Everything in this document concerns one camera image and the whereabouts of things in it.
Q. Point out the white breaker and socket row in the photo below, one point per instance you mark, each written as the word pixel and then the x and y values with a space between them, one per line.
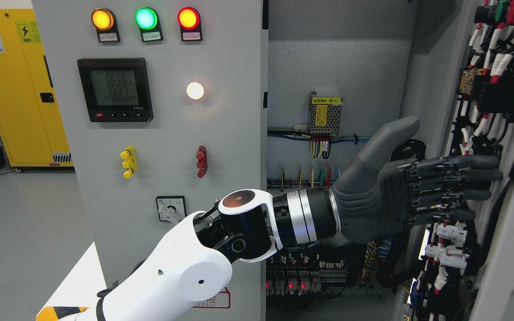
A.
pixel 324 178

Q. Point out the metal mesh power supply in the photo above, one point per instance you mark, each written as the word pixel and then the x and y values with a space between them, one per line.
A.
pixel 325 110

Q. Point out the red indicator light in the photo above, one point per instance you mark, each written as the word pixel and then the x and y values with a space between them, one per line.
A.
pixel 189 21

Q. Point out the black digital power meter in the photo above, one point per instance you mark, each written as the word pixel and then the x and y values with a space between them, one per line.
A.
pixel 116 89

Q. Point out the black rotary selector switch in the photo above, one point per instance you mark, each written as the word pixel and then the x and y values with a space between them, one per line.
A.
pixel 171 208

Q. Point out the lower relay terminal row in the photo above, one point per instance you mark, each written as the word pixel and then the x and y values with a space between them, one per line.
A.
pixel 308 271

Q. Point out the white indicator light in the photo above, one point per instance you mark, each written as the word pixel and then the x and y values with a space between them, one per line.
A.
pixel 195 90

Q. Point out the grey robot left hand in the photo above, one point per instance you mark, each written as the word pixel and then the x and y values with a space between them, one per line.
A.
pixel 376 198

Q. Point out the yellow terminal post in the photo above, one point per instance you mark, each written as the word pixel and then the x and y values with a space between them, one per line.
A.
pixel 129 161

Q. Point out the red electric hazard sticker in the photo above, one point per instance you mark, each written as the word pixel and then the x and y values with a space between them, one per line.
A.
pixel 222 300

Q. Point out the green indicator light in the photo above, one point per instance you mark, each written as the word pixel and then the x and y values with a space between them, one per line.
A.
pixel 149 25

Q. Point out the yellow safety cabinet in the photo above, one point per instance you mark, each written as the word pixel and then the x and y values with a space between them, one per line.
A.
pixel 31 126

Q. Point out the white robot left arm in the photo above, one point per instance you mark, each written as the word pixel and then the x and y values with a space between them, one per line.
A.
pixel 193 261

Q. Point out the amber indicator light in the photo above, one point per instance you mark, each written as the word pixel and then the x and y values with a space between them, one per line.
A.
pixel 105 24

